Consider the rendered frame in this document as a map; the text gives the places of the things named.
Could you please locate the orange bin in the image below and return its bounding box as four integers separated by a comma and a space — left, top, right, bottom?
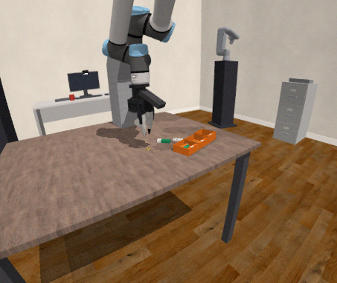
173, 129, 216, 156

